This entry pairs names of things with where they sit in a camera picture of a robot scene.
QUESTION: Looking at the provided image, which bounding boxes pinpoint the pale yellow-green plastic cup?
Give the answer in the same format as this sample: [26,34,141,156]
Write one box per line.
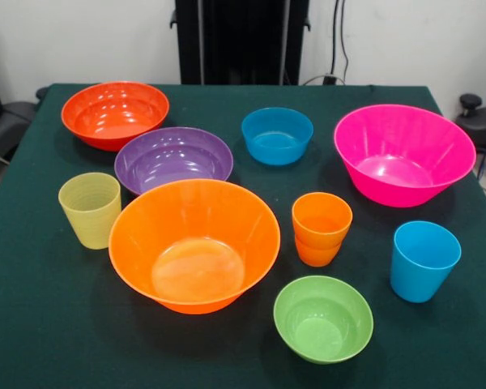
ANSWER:
[58,172,122,250]

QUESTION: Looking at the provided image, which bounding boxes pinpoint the small green plastic bowl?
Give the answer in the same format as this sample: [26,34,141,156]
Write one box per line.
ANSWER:
[272,275,375,365]

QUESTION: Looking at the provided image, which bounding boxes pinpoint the large orange plastic bowl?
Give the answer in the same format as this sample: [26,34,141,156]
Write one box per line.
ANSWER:
[108,178,282,315]

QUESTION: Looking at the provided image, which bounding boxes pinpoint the small blue plastic bowl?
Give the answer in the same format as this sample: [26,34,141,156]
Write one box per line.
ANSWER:
[241,106,315,167]

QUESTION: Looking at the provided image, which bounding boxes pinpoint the dark green table cloth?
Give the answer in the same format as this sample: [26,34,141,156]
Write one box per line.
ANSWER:
[0,83,486,389]

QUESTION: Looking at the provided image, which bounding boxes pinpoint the red plastic bowl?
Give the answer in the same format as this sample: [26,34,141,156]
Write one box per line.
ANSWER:
[60,80,171,152]

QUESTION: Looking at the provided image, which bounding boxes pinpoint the black wall cable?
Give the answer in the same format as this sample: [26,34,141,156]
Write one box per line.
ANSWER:
[323,0,349,85]

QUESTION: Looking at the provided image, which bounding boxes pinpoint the black office chair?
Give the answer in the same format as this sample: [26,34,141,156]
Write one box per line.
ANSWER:
[455,93,486,182]
[0,52,37,163]

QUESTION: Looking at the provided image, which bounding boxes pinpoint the large pink plastic bowl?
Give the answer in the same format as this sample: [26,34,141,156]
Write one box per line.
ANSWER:
[333,104,478,209]

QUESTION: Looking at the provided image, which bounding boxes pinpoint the blue plastic cup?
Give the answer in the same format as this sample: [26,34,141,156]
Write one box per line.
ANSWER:
[390,220,463,304]

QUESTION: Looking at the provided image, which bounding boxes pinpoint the orange plastic cup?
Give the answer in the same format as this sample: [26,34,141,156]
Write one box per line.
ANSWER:
[291,192,354,250]
[294,234,345,268]

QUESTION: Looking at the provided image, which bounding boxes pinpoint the purple plastic bowl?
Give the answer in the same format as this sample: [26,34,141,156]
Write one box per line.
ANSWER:
[113,126,234,195]

